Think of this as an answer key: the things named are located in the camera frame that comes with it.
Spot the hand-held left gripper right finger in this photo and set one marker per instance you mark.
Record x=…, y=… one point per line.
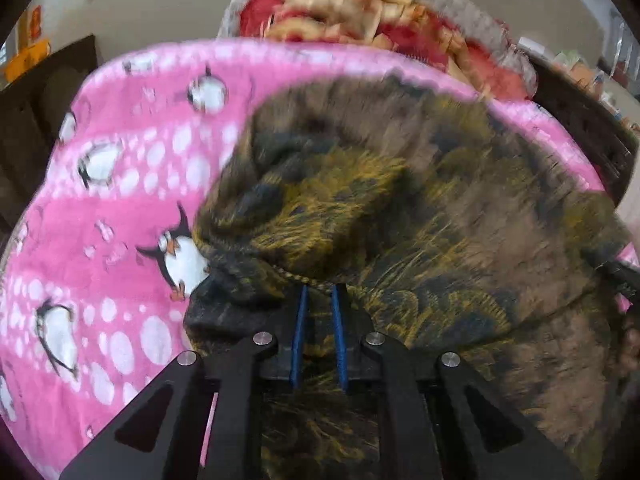
x=340, y=340

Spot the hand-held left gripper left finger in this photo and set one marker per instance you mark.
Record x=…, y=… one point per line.
x=299, y=335

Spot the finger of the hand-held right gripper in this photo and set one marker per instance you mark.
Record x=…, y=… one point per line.
x=622, y=280

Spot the brown floral patterned garment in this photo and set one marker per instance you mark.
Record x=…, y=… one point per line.
x=400, y=210

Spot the dark carved wooden headboard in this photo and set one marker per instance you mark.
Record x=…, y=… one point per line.
x=575, y=110

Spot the pink penguin print blanket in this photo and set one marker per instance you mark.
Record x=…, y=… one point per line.
x=125, y=210

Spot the pile of colourful packets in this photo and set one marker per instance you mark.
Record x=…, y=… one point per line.
x=580, y=67

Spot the grey dotted pillow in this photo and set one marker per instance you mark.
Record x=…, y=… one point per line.
x=465, y=15

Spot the red yellow floral blanket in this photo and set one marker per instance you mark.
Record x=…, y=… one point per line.
x=350, y=10

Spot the dark wooden furniture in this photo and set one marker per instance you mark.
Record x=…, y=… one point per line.
x=30, y=125

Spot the orange box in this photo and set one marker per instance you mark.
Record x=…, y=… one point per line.
x=27, y=60

